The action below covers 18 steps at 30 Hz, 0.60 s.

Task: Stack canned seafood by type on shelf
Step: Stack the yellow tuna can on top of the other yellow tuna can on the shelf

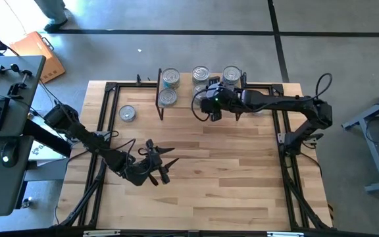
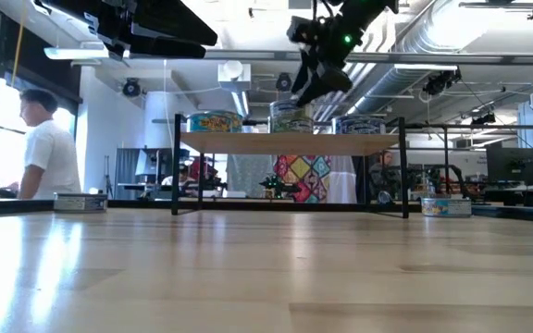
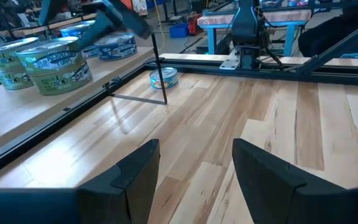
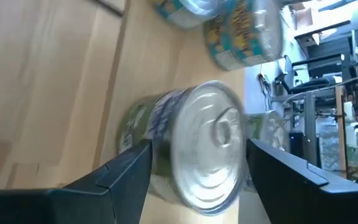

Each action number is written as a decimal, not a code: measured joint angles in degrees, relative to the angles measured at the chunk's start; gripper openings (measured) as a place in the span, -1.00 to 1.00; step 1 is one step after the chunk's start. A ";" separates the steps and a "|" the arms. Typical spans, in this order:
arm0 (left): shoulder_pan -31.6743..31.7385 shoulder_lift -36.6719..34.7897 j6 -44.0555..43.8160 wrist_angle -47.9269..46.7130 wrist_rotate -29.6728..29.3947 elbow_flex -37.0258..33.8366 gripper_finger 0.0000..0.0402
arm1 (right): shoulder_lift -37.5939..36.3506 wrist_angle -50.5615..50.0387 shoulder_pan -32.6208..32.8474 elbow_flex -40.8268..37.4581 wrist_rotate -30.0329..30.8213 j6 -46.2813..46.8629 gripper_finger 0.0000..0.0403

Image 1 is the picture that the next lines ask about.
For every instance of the black computer mouse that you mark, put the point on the black computer mouse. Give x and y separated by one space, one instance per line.
9 154

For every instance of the blue oval label fish can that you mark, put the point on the blue oval label fish can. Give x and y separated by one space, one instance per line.
258 113
231 75

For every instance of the white box with logo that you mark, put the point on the white box with logo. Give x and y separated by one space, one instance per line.
41 151

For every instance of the grey label silver can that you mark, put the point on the grey label silver can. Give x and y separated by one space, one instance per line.
168 97
170 77
127 113

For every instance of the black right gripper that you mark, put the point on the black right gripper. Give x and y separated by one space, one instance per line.
224 98

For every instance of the black desk support beam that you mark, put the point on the black desk support beam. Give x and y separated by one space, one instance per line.
44 140

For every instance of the grey metal stand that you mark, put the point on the grey metal stand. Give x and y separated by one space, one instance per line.
378 158

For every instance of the silver aluminium bracket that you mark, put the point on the silver aluminium bracket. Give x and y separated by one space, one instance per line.
285 234
100 233

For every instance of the small metal caster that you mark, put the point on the small metal caster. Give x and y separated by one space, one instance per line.
26 202

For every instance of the teal yellowfin tuna can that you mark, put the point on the teal yellowfin tuna can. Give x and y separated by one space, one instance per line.
200 74
198 90

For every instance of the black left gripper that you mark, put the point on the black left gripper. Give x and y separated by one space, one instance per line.
143 168

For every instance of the wooden shelf with black legs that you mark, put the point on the wooden shelf with black legs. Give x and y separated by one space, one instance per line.
184 102

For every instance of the orange carrying case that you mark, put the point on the orange carrying case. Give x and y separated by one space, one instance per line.
35 49

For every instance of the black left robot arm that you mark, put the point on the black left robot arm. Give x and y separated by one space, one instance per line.
87 138

